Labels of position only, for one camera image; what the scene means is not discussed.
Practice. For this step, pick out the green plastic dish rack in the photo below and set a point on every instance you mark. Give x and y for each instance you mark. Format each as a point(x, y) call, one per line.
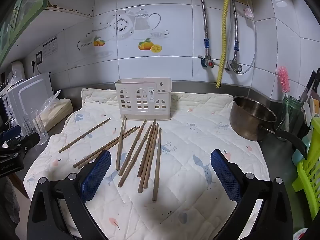
point(310, 170)

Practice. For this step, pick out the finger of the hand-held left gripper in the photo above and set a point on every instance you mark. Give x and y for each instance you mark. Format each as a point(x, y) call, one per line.
point(10, 133)
point(25, 142)

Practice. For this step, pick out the white quilted printed mat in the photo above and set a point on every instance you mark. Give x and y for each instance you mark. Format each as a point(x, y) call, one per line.
point(190, 155)

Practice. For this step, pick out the teal bowl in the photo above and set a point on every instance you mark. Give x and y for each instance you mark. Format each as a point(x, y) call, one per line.
point(298, 155)

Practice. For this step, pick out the white kettle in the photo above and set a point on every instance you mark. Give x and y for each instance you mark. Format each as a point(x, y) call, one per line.
point(17, 70)

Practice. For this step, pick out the bag of wooden sticks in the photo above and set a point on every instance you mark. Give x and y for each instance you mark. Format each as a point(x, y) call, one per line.
point(60, 110)

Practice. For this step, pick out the person's left hand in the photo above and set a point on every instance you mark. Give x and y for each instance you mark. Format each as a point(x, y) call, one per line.
point(7, 197)

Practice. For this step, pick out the wooden chopstick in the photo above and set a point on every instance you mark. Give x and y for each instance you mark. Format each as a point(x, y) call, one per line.
point(120, 142)
point(151, 155)
point(117, 141)
point(147, 146)
point(136, 154)
point(147, 160)
point(132, 148)
point(157, 165)
point(110, 143)
point(85, 135)

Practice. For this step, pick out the small pink wall label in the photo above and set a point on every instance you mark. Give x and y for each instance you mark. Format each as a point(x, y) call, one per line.
point(248, 12)

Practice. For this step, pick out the green glass jar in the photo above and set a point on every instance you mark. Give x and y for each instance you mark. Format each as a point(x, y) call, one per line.
point(293, 115)

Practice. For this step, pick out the white spatula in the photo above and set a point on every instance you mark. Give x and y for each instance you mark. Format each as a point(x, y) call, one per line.
point(307, 112)

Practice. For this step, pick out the pink bottle brush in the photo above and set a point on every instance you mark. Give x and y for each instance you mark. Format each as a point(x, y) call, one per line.
point(283, 80)

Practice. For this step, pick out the green wall cabinet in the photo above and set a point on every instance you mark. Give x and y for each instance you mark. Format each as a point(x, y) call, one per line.
point(22, 7)

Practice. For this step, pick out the wall power socket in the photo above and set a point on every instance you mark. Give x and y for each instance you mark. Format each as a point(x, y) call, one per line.
point(39, 57)

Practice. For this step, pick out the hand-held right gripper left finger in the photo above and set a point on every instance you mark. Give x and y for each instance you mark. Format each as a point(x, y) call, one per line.
point(96, 175)

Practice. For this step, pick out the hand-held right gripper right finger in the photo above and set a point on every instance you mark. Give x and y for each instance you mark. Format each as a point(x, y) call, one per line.
point(225, 177)

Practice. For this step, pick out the metal water valve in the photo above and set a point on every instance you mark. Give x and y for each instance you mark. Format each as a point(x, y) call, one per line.
point(236, 67)

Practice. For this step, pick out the clear plastic cup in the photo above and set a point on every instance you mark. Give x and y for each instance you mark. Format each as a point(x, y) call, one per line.
point(37, 127)

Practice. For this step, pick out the white notice sticker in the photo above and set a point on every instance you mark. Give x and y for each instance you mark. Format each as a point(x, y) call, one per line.
point(50, 46)

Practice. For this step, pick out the cream plastic utensil holder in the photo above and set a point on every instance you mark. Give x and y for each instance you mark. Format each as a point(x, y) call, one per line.
point(142, 100)

